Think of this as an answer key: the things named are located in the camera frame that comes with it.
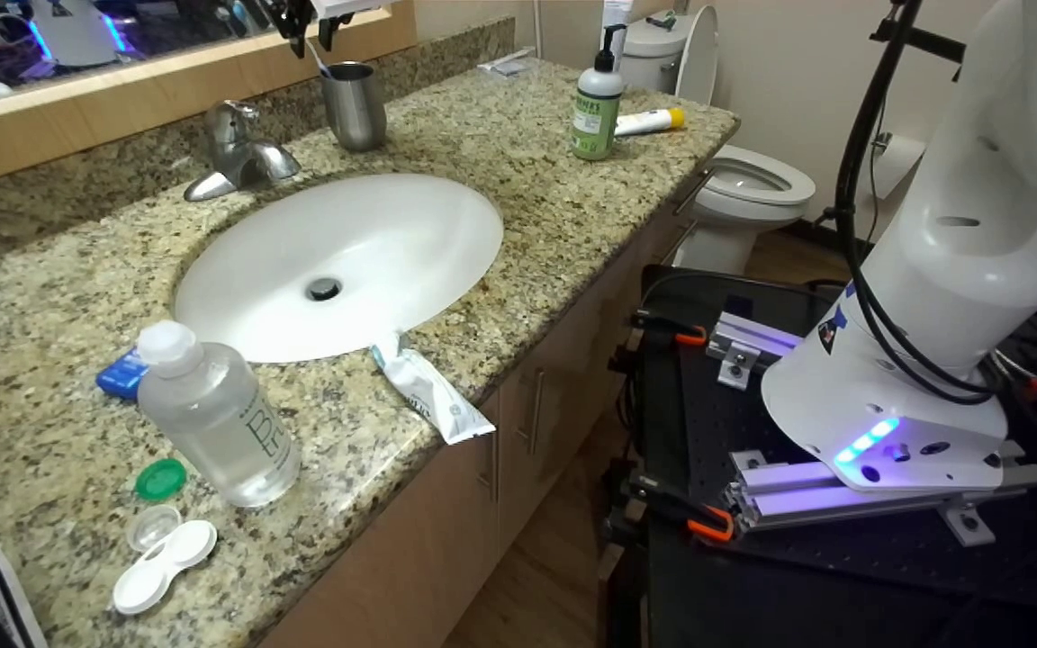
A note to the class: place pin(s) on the orange black upper clamp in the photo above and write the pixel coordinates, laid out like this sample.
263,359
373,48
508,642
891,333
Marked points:
675,329

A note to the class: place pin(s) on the clear plastic solution bottle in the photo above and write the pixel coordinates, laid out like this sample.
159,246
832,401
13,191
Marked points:
207,401

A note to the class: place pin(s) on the toothbrush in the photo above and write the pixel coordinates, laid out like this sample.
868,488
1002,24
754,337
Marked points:
323,63

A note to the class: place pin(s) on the clear lens case cap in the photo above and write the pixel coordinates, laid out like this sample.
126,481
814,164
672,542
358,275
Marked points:
154,523

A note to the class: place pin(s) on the white oval sink basin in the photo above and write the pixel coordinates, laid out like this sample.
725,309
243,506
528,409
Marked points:
341,266

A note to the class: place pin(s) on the white toilet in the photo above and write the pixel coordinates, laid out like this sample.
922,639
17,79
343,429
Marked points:
746,191

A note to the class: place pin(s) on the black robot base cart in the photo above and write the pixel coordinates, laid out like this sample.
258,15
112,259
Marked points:
897,579

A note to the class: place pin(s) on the silver metal cup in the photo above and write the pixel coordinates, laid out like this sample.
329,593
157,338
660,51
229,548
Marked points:
353,104

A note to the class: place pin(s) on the green lens case cap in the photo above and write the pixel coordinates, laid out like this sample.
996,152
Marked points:
159,481

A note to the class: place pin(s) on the white toothpaste tube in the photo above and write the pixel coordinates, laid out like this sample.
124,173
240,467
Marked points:
430,393

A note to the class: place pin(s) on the orange black clamp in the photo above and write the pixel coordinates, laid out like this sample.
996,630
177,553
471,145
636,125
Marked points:
675,329
700,518

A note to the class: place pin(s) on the chrome sink faucet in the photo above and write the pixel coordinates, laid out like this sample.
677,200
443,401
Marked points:
240,156

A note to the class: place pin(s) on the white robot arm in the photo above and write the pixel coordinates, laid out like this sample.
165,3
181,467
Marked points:
953,275

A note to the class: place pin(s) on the wooden vanity cabinet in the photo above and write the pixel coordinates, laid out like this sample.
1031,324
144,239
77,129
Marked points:
399,534

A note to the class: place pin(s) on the white contact lens case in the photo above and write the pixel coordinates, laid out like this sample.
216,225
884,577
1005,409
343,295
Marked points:
154,573

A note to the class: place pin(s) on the white tube with yellow cap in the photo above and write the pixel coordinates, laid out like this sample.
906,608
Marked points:
658,119

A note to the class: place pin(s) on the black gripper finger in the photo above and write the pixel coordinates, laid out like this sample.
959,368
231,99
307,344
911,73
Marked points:
329,27
292,20

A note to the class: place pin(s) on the blue small box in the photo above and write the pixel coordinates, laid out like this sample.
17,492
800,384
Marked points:
124,375

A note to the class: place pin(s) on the green soap pump bottle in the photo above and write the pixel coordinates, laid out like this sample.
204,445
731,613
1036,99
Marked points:
600,102

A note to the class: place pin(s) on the wood framed mirror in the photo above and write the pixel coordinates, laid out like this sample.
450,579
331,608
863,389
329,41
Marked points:
66,115

